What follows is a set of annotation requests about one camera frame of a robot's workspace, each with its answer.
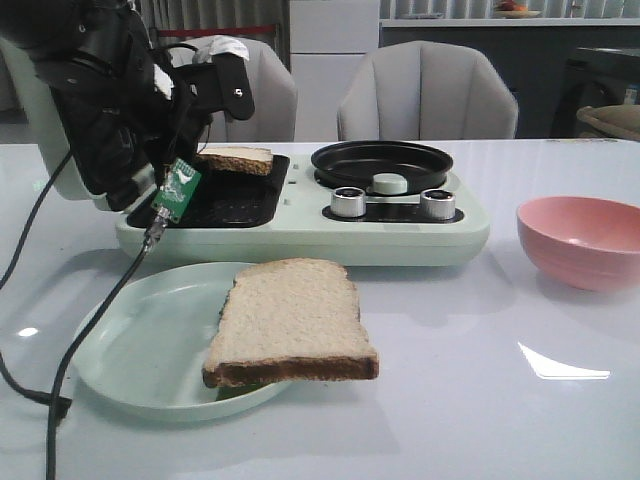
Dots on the silver knob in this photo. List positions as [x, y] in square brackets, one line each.
[438, 204]
[348, 202]

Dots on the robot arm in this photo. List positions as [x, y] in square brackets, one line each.
[108, 109]

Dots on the beige chair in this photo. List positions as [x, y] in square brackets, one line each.
[423, 90]
[275, 97]

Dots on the right silver knob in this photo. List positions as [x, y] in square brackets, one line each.
[438, 204]

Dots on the red barrier belt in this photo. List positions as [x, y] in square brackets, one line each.
[232, 31]

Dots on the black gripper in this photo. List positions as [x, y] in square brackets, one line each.
[165, 114]

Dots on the fruit plate on counter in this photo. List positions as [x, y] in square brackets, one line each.
[510, 9]

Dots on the bread slice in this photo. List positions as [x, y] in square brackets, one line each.
[239, 159]
[292, 319]

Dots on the olive cushion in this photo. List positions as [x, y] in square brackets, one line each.
[614, 121]

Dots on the right beige chair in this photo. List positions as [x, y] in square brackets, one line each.
[423, 90]

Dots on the white refrigerator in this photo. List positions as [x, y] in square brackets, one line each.
[327, 41]

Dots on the left silver knob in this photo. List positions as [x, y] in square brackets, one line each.
[348, 202]

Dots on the pink bowl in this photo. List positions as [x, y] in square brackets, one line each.
[585, 242]

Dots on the light green plate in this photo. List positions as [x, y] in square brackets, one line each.
[145, 355]

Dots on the dark kitchen counter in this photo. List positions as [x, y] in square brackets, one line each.
[529, 54]

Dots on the green breakfast maker lid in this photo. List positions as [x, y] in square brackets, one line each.
[106, 165]

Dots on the black round frying pan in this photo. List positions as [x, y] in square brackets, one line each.
[355, 163]

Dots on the left beige chair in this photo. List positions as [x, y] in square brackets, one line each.
[275, 97]

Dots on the green circuit board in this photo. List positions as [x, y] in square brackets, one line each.
[175, 193]

